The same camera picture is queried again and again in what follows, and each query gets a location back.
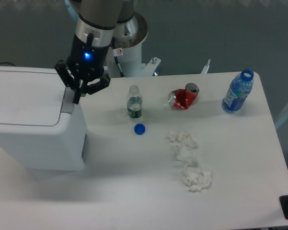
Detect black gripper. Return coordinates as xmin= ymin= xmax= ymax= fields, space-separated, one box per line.
xmin=54 ymin=33 xmax=110 ymax=104

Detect white push-button trash can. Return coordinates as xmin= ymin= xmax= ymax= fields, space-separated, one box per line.
xmin=0 ymin=67 xmax=87 ymax=171

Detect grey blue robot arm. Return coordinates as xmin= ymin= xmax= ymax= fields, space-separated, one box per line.
xmin=55 ymin=0 xmax=134 ymax=104

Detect crushed red soda can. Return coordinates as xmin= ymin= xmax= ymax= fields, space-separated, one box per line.
xmin=168 ymin=82 xmax=199 ymax=110

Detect clear green-label plastic bottle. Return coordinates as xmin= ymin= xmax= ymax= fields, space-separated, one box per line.
xmin=127 ymin=85 xmax=143 ymax=119

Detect blue bottle cap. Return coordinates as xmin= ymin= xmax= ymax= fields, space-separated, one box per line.
xmin=134 ymin=123 xmax=146 ymax=135

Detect crumpled white tissue upper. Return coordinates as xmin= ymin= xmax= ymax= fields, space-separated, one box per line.
xmin=166 ymin=131 xmax=198 ymax=149

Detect crumpled white tissue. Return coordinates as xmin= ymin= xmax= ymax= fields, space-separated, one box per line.
xmin=175 ymin=146 xmax=198 ymax=167
xmin=166 ymin=131 xmax=198 ymax=149
xmin=180 ymin=164 xmax=212 ymax=192

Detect crumpled white tissue middle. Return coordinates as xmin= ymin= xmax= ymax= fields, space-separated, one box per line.
xmin=175 ymin=146 xmax=198 ymax=167

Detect crumpled white tissue lower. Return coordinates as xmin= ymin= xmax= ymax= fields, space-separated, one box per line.
xmin=180 ymin=164 xmax=212 ymax=192

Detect blue plastic drink bottle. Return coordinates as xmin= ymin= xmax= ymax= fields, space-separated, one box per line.
xmin=222 ymin=69 xmax=254 ymax=114

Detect black cable on pedestal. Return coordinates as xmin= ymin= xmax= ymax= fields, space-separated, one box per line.
xmin=111 ymin=37 xmax=125 ymax=78

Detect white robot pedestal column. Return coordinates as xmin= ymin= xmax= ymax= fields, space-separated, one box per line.
xmin=106 ymin=12 xmax=148 ymax=65

